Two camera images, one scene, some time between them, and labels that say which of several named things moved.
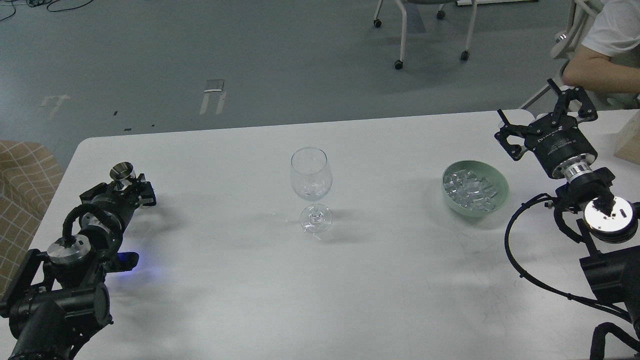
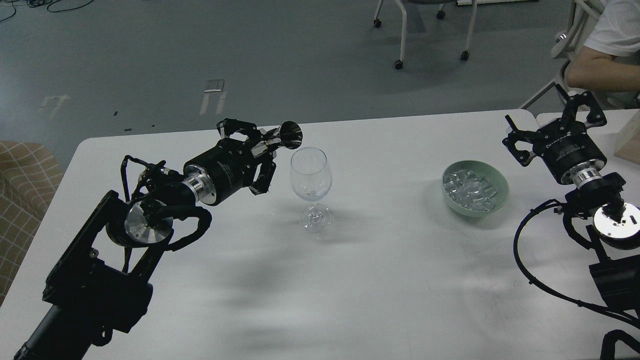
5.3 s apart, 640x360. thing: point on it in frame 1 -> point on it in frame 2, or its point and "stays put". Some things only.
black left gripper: (122, 203) -> (219, 172)
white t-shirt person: (616, 28) stays put
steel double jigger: (123, 172) -> (289, 135)
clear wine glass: (312, 178) stays put
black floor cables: (39, 3) stays put
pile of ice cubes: (467, 188) stays put
